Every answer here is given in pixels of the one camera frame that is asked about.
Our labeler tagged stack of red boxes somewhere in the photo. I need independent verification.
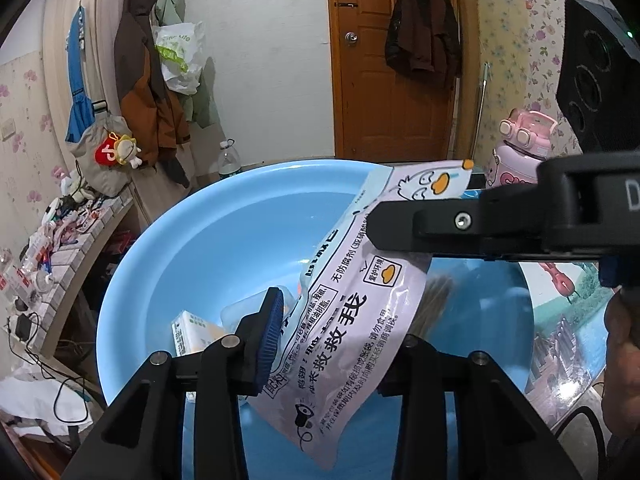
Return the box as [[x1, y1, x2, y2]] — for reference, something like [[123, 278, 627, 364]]
[[107, 230, 133, 256]]

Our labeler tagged blue garment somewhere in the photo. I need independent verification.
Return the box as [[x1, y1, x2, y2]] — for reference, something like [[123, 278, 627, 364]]
[[65, 5, 96, 143]]

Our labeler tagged beige wardrobe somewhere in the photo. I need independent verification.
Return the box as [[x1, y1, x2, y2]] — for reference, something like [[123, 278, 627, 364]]
[[42, 0, 201, 231]]

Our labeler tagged dark brown jacket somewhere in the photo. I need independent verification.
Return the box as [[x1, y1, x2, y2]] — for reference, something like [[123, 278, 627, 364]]
[[384, 0, 463, 81]]

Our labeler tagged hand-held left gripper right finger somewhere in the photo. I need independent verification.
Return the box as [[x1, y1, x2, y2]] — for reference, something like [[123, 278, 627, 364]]
[[377, 335, 583, 480]]

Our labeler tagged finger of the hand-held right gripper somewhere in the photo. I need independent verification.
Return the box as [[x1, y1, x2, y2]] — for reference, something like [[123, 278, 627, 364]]
[[367, 187, 544, 261]]

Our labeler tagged clutter of small household items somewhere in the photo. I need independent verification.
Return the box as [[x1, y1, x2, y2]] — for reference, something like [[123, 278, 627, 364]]
[[20, 167, 126, 301]]

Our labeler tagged brown and orange jacket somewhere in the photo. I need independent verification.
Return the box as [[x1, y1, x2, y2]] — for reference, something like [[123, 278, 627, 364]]
[[113, 0, 192, 188]]

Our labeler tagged black power adapter with cable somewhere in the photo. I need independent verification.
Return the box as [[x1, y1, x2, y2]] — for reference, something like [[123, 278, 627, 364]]
[[5, 310, 101, 426]]

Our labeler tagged white bag with green logo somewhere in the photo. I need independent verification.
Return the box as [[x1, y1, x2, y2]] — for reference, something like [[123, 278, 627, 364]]
[[152, 21, 207, 96]]

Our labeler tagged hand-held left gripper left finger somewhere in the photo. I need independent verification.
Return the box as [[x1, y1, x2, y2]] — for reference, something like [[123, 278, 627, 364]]
[[62, 287, 286, 480]]

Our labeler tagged pink water bottle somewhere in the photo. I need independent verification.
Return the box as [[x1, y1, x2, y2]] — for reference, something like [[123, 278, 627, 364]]
[[484, 108, 558, 191]]

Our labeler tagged grey shoulder bag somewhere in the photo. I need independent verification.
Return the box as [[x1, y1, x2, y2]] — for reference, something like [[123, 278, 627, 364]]
[[70, 100, 133, 196]]

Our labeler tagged white tiled shelf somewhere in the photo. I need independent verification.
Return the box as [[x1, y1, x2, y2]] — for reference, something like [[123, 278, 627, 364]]
[[0, 187, 146, 361]]

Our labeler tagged person's right hand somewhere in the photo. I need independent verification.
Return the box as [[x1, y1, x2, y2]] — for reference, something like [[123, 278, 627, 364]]
[[602, 287, 640, 401]]

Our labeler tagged small white green box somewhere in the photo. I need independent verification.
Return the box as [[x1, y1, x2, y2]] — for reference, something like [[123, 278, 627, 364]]
[[171, 310, 226, 358]]

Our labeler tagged white duck print snack packet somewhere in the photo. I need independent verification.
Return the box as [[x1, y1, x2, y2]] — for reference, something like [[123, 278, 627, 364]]
[[247, 159, 476, 472]]

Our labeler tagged white plastic sheet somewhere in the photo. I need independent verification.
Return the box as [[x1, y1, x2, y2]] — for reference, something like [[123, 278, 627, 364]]
[[0, 375, 96, 443]]

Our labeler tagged large clear water bottle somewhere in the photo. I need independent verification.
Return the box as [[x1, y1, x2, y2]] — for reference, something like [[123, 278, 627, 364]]
[[217, 139, 242, 181]]

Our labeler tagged clear bag of cotton swabs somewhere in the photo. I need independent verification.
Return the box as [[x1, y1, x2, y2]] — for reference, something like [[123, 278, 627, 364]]
[[412, 270, 456, 341]]

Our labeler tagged clear toothpick box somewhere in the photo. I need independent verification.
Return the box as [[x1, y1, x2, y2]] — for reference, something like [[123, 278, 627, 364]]
[[220, 285, 286, 333]]

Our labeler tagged brown wooden door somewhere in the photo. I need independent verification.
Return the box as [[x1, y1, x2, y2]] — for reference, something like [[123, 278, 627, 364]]
[[325, 0, 458, 163]]

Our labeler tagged light blue plastic basin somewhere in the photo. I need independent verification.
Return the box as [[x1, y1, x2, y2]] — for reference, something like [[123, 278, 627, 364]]
[[96, 160, 535, 480]]

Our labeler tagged white and yellow plush doll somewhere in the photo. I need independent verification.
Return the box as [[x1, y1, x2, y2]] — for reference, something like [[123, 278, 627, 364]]
[[114, 132, 143, 168]]

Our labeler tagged black cable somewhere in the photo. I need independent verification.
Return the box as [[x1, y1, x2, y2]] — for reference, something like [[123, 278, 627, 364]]
[[552, 407, 608, 466]]

